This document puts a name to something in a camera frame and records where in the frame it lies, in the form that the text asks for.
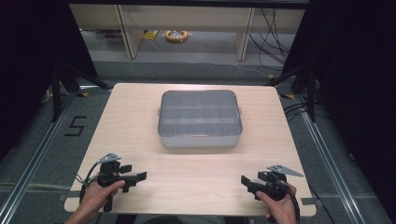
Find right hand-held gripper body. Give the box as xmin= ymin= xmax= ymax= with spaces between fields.
xmin=247 ymin=164 xmax=304 ymax=202

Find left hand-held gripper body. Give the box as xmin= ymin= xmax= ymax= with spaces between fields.
xmin=96 ymin=151 xmax=138 ymax=213

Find grey compartment box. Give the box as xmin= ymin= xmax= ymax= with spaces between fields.
xmin=156 ymin=89 xmax=244 ymax=148

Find person's left hand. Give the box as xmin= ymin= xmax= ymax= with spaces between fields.
xmin=81 ymin=179 xmax=126 ymax=217

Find person's right hand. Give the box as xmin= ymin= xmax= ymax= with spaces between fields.
xmin=255 ymin=182 xmax=298 ymax=224

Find black metal stand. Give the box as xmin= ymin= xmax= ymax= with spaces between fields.
xmin=266 ymin=61 xmax=319 ymax=123
xmin=49 ymin=61 xmax=112 ymax=123

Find dark curtain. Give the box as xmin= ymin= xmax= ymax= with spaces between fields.
xmin=281 ymin=0 xmax=396 ymax=216
xmin=0 ymin=0 xmax=99 ymax=162

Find light wooden shelf unit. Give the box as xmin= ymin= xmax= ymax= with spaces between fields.
xmin=68 ymin=3 xmax=306 ymax=62

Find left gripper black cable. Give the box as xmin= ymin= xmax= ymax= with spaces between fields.
xmin=75 ymin=161 xmax=102 ymax=206

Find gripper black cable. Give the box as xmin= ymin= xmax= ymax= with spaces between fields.
xmin=270 ymin=173 xmax=302 ymax=224
xmin=75 ymin=161 xmax=102 ymax=206

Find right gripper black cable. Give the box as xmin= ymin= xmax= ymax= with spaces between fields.
xmin=270 ymin=173 xmax=302 ymax=224

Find aluminium floor rail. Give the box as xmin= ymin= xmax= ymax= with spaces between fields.
xmin=295 ymin=92 xmax=368 ymax=224
xmin=0 ymin=91 xmax=80 ymax=224

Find black floor cables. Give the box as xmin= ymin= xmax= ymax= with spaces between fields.
xmin=282 ymin=101 xmax=328 ymax=123

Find bundle of black cables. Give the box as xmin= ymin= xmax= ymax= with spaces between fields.
xmin=247 ymin=7 xmax=297 ymax=73

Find orange ring-shaped object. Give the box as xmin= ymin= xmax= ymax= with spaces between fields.
xmin=163 ymin=29 xmax=191 ymax=44

